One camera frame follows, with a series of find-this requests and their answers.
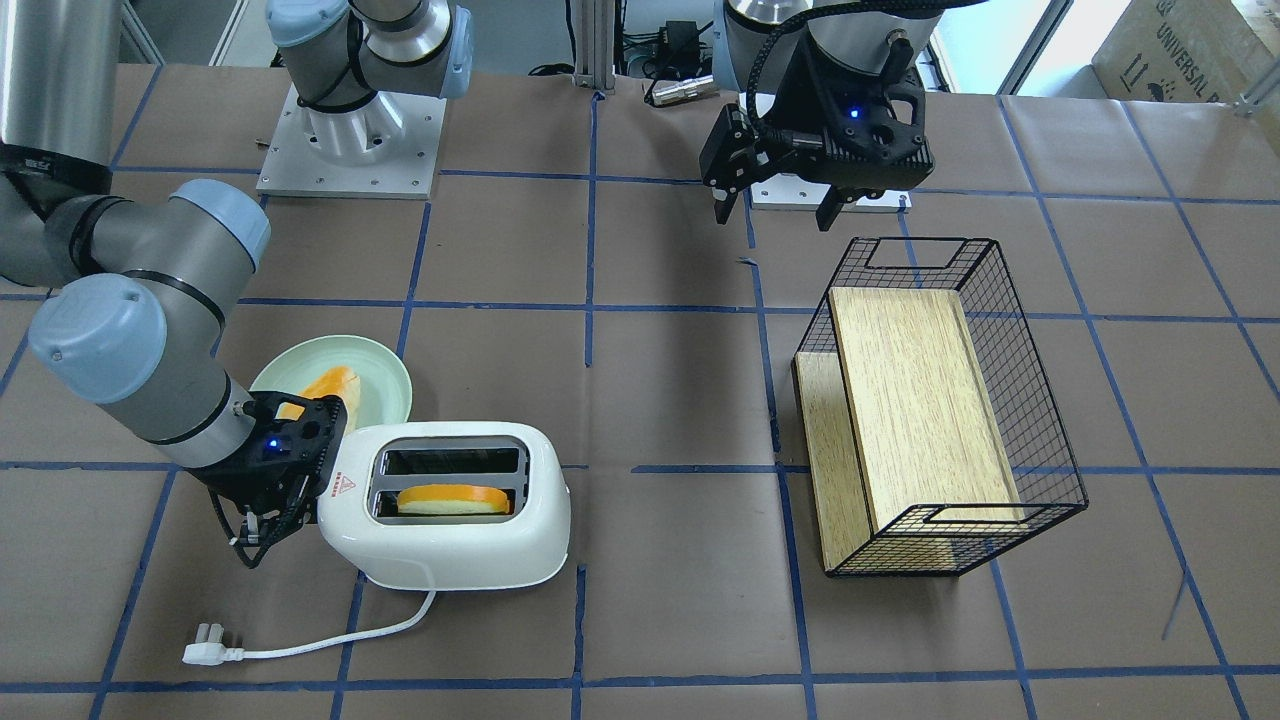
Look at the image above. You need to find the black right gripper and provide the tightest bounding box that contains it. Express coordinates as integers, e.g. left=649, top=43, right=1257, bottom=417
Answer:
left=204, top=395, right=348, bottom=569

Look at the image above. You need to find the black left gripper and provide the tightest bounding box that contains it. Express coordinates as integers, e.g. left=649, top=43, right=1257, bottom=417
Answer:
left=699, top=35, right=934, bottom=232

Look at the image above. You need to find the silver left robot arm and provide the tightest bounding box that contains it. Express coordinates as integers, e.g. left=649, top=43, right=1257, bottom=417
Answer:
left=699, top=1, right=954, bottom=231

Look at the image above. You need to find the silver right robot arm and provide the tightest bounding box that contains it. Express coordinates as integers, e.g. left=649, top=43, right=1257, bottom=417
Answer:
left=3, top=1, right=358, bottom=568

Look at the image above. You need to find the white two-slot toaster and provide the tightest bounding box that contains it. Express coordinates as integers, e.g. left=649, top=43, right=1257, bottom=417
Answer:
left=317, top=421, right=571, bottom=591

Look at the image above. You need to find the bread slice in toaster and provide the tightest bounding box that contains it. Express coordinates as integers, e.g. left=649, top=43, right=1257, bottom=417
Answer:
left=396, top=484, right=512, bottom=516

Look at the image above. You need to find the bread slice on plate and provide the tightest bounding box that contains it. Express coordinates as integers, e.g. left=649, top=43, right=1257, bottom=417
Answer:
left=294, top=365, right=364, bottom=424

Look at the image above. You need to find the light green plate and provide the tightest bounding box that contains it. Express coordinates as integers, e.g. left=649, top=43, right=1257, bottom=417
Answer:
left=250, top=334, right=412, bottom=434

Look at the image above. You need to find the black power adapter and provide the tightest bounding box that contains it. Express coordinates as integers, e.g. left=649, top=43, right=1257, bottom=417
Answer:
left=658, top=20, right=701, bottom=63

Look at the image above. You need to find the upper wooden shelf board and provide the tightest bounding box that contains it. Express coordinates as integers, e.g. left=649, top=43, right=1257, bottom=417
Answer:
left=828, top=287, right=1027, bottom=533

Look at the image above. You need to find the wooden shelf board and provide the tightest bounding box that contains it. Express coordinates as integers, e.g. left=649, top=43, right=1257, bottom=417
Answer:
left=794, top=352, right=876, bottom=577
left=828, top=287, right=1027, bottom=533

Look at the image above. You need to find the lower wooden shelf board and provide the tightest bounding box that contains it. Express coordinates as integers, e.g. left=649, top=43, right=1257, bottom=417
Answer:
left=794, top=352, right=876, bottom=577

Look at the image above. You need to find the cardboard box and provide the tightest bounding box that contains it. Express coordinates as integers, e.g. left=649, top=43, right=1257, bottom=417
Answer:
left=1091, top=1, right=1279, bottom=102

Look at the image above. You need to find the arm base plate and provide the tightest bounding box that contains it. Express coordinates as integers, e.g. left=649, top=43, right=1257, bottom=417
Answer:
left=750, top=172, right=913, bottom=214
left=257, top=88, right=447, bottom=201

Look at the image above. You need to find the white toaster power cord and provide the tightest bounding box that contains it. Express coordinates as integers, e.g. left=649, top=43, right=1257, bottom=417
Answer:
left=180, top=588, right=438, bottom=667

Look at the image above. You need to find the aluminium frame post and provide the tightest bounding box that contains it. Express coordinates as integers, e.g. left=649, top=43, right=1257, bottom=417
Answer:
left=570, top=0, right=620, bottom=96

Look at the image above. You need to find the black wire basket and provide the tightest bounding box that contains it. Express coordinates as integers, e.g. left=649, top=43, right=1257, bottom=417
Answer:
left=792, top=237, right=1089, bottom=577

